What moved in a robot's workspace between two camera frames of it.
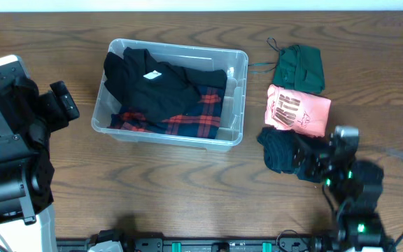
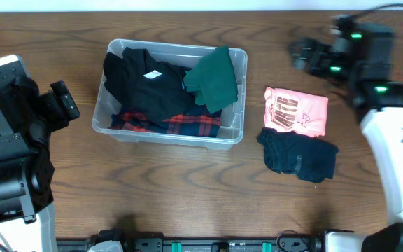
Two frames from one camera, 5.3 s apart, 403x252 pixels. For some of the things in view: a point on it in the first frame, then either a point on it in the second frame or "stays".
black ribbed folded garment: (287, 152) stays
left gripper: (47, 109) stays
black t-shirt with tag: (157, 89) stays
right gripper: (321, 157) → (331, 52)
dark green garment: (299, 67) → (213, 80)
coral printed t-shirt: (289, 110) stays
